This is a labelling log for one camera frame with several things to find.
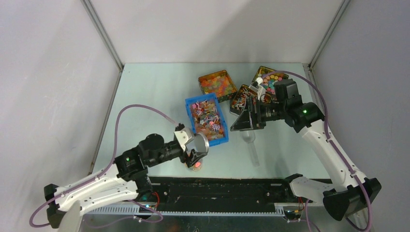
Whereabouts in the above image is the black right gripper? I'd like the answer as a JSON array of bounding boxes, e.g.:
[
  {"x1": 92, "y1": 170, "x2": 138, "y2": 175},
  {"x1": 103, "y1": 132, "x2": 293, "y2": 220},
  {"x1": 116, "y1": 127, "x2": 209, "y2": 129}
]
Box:
[{"x1": 231, "y1": 96, "x2": 287, "y2": 131}]

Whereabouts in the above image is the tin of orange candies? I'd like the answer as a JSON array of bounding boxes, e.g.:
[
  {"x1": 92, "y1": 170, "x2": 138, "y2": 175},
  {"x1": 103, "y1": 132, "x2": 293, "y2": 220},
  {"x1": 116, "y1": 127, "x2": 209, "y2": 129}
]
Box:
[{"x1": 198, "y1": 70, "x2": 237, "y2": 102}]

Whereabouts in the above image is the blue plastic candy bin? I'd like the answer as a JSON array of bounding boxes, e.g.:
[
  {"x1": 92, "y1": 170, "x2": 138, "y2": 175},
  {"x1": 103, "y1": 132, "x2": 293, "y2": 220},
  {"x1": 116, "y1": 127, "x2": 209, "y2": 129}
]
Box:
[{"x1": 185, "y1": 93, "x2": 229, "y2": 146}]

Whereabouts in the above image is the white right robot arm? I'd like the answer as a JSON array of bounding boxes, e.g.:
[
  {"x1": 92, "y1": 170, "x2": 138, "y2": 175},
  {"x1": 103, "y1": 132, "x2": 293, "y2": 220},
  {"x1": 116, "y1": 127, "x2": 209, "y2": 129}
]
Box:
[{"x1": 230, "y1": 79, "x2": 381, "y2": 221}]

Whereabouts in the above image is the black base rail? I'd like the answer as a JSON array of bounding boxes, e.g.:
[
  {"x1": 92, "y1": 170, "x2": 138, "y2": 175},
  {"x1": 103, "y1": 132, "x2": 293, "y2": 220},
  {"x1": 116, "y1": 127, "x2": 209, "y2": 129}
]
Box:
[{"x1": 135, "y1": 176, "x2": 306, "y2": 210}]

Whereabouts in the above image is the clear plastic jar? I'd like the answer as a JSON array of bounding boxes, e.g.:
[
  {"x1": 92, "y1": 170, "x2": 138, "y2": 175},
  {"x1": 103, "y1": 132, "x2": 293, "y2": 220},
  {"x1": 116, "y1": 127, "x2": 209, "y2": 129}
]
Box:
[{"x1": 186, "y1": 159, "x2": 203, "y2": 172}]

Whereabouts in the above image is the clear plastic scoop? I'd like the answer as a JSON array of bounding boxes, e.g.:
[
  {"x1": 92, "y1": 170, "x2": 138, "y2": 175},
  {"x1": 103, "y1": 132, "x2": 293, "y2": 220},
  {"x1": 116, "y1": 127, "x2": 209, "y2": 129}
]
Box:
[{"x1": 240, "y1": 130, "x2": 260, "y2": 167}]

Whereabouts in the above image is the grey slotted cable duct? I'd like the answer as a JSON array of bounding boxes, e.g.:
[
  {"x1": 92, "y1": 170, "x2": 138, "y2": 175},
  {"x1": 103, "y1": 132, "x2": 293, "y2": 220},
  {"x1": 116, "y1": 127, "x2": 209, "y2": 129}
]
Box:
[{"x1": 87, "y1": 204, "x2": 285, "y2": 217}]

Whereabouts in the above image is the tin of pastel candies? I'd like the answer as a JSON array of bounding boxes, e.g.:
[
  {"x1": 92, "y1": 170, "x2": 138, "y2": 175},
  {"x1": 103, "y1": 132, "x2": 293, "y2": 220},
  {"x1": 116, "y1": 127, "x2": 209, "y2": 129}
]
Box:
[{"x1": 252, "y1": 66, "x2": 289, "y2": 97}]

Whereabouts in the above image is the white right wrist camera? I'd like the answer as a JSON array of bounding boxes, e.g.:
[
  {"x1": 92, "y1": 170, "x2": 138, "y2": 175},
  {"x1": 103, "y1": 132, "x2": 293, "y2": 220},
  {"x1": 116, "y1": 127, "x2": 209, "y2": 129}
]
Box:
[{"x1": 249, "y1": 77, "x2": 266, "y2": 101}]

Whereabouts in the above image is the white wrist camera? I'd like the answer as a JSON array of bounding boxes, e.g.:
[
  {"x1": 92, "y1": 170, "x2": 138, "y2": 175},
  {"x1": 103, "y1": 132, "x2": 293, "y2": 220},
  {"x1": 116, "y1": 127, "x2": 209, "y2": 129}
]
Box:
[
  {"x1": 174, "y1": 123, "x2": 194, "y2": 151},
  {"x1": 249, "y1": 77, "x2": 266, "y2": 101}
]

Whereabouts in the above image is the tin of wrapped candies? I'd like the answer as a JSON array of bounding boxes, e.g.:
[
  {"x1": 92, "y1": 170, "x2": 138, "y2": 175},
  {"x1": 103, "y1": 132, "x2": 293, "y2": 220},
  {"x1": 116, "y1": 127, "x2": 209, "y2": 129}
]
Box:
[{"x1": 229, "y1": 85, "x2": 257, "y2": 116}]

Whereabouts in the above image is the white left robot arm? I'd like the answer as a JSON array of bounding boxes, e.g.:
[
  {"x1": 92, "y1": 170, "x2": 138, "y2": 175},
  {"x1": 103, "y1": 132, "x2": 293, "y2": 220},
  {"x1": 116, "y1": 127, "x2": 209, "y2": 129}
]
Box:
[{"x1": 44, "y1": 130, "x2": 195, "y2": 229}]

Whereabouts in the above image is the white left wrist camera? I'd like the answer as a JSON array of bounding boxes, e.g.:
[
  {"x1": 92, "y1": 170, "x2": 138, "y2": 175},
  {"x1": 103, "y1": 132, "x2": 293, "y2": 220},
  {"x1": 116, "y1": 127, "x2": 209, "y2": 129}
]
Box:
[{"x1": 174, "y1": 123, "x2": 194, "y2": 151}]

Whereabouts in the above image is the white jar lid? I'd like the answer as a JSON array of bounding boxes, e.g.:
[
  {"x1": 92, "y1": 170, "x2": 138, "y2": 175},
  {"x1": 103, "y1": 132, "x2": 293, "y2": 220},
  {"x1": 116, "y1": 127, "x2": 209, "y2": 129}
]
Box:
[{"x1": 194, "y1": 132, "x2": 210, "y2": 153}]

